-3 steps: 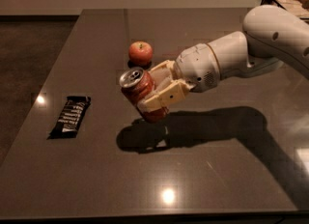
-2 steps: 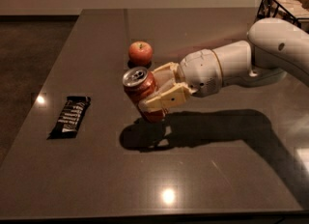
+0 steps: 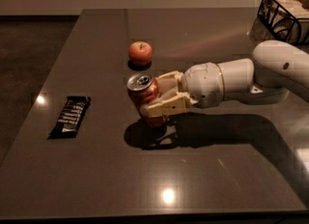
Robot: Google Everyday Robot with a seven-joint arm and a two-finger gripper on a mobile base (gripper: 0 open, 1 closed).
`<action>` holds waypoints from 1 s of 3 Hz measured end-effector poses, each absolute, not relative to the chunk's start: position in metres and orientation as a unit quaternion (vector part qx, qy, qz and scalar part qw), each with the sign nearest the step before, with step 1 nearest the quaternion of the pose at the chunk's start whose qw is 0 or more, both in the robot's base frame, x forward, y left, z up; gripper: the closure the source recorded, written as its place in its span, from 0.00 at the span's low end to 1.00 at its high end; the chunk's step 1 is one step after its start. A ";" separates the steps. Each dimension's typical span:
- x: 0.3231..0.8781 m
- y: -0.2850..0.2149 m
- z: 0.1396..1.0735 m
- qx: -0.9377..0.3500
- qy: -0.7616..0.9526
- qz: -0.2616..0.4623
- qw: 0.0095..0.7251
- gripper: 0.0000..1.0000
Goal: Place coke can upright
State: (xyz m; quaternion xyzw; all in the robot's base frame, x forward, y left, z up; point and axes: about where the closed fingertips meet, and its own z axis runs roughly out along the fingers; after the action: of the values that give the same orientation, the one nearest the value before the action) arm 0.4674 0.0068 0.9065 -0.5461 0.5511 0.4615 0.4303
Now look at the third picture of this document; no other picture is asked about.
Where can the red apple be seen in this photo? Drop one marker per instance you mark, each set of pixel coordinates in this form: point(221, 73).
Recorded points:
point(140, 53)

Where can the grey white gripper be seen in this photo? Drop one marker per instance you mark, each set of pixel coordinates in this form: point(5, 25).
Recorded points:
point(202, 83)

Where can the red coke can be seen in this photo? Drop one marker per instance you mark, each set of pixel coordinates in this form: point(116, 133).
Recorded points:
point(142, 88)

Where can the beige napkins in basket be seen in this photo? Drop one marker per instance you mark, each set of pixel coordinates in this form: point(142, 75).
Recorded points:
point(289, 12)

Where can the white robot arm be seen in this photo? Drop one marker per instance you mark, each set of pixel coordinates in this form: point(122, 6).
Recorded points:
point(274, 70)

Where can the black snack bar wrapper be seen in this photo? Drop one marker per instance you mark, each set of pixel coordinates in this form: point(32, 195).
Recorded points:
point(70, 118)

